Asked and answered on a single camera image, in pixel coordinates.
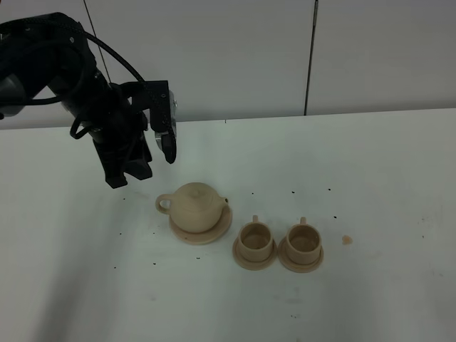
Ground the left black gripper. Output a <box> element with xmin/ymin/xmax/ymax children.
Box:
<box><xmin>60</xmin><ymin>69</ymin><xmax>152</xmax><ymax>189</ymax></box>

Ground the beige teapot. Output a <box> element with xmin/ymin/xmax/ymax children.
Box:
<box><xmin>155</xmin><ymin>182</ymin><xmax>229</xmax><ymax>234</ymax></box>

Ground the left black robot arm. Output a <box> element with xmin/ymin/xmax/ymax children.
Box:
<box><xmin>1</xmin><ymin>13</ymin><xmax>152</xmax><ymax>189</ymax></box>

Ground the beige teapot saucer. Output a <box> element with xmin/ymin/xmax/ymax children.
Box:
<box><xmin>169</xmin><ymin>207</ymin><xmax>232</xmax><ymax>245</ymax></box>

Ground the left beige teacup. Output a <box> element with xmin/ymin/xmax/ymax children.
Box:
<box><xmin>237</xmin><ymin>215</ymin><xmax>274</xmax><ymax>264</ymax></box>

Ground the beige teacup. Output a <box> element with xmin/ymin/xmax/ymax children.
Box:
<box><xmin>237</xmin><ymin>215</ymin><xmax>274</xmax><ymax>264</ymax></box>
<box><xmin>285</xmin><ymin>217</ymin><xmax>323</xmax><ymax>266</ymax></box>

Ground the left teacup saucer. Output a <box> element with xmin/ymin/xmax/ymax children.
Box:
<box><xmin>232</xmin><ymin>238</ymin><xmax>277</xmax><ymax>271</ymax></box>

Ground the teacup saucer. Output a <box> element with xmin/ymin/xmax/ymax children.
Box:
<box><xmin>232</xmin><ymin>238</ymin><xmax>277</xmax><ymax>271</ymax></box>
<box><xmin>278</xmin><ymin>238</ymin><xmax>324</xmax><ymax>273</ymax></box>

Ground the right teacup saucer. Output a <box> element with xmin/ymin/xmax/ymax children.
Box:
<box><xmin>278</xmin><ymin>238</ymin><xmax>324</xmax><ymax>273</ymax></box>

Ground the right beige teacup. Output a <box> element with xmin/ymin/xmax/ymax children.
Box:
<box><xmin>285</xmin><ymin>217</ymin><xmax>323</xmax><ymax>266</ymax></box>

